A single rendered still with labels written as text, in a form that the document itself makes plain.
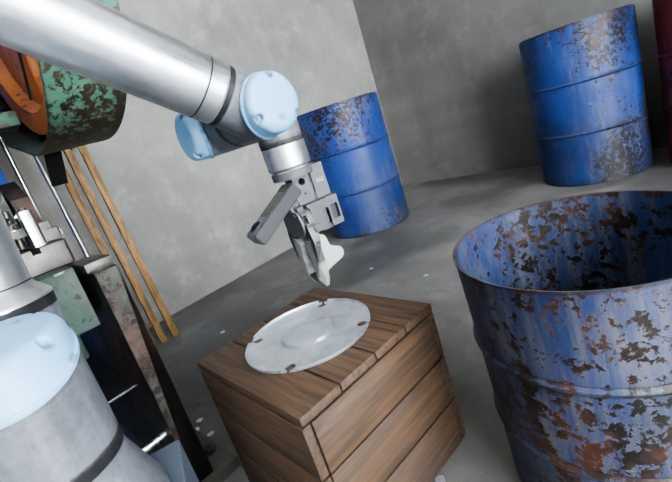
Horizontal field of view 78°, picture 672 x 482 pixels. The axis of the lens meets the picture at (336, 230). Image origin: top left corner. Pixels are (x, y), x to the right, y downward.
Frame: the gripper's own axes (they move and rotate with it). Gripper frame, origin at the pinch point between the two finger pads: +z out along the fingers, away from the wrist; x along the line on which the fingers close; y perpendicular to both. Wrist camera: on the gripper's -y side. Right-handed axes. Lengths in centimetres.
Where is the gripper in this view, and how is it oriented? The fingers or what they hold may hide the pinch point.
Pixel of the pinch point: (317, 278)
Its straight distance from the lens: 76.0
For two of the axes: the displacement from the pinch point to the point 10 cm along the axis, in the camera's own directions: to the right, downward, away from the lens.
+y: 8.0, -3.8, 4.5
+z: 3.0, 9.2, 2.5
